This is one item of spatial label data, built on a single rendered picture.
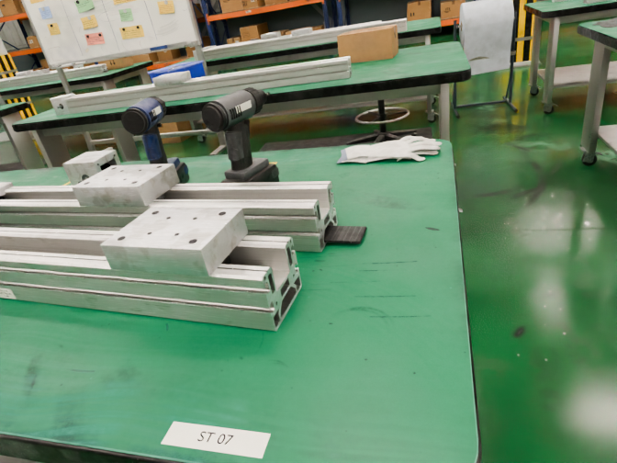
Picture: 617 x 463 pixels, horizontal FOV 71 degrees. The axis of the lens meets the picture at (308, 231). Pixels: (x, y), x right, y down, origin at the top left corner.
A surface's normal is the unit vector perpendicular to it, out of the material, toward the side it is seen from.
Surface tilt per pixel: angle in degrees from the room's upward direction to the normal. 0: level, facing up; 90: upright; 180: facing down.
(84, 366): 0
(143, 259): 90
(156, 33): 90
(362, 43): 87
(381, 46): 89
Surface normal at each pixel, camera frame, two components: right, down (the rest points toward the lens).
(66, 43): -0.25, 0.50
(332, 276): -0.16, -0.87
